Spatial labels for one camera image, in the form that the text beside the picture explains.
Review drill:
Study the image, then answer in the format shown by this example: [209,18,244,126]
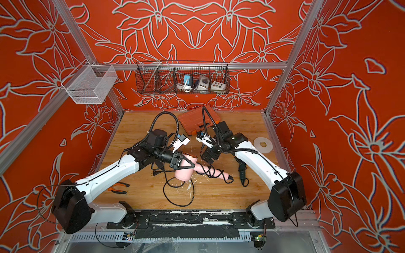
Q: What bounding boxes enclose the orange handled pliers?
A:
[108,182,130,195]

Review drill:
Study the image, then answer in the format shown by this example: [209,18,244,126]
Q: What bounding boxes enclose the white tape roll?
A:
[253,137,273,154]

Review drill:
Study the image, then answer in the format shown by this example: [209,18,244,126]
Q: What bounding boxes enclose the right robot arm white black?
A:
[197,106,306,225]

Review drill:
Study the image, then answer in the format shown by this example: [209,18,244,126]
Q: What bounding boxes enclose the blue white small box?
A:
[183,75,193,86]

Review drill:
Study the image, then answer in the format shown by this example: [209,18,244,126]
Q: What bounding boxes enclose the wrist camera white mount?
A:
[196,131,216,149]
[173,135,190,153]

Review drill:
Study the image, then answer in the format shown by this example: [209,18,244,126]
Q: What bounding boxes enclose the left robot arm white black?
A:
[52,127,196,234]

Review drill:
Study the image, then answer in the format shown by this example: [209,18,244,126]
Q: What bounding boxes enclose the clear acrylic wall bin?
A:
[62,59,118,104]

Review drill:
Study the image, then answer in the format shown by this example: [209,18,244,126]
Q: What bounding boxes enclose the orange plastic tool case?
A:
[178,105,221,136]

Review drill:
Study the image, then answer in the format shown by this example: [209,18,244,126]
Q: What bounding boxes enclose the black wire wall basket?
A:
[136,60,231,95]

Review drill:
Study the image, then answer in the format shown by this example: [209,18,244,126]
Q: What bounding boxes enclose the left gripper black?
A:
[153,149,195,172]

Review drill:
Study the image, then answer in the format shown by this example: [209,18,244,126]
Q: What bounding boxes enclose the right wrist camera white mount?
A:
[196,131,216,149]

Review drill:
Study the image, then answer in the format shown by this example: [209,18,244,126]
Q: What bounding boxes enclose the white round adapter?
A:
[196,76,211,91]

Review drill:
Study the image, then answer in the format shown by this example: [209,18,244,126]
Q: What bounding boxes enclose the pink dryer black cord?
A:
[197,161,235,184]

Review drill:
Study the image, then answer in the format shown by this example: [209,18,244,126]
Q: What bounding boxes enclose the green dryer black cord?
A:
[237,159,251,188]

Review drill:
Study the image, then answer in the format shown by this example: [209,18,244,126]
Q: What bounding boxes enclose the black hair dryer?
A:
[151,161,166,177]

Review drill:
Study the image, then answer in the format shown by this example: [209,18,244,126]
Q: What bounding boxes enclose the dark green hair dryer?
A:
[235,157,249,187]

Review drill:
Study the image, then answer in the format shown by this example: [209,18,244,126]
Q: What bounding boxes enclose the white power strip cube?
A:
[211,81,226,92]

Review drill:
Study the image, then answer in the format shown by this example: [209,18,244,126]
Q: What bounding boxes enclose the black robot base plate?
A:
[107,210,275,241]

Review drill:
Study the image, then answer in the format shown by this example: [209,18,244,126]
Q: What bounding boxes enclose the pink hair dryer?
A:
[175,157,234,183]

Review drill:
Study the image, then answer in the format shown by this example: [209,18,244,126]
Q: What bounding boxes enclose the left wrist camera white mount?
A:
[173,135,190,153]

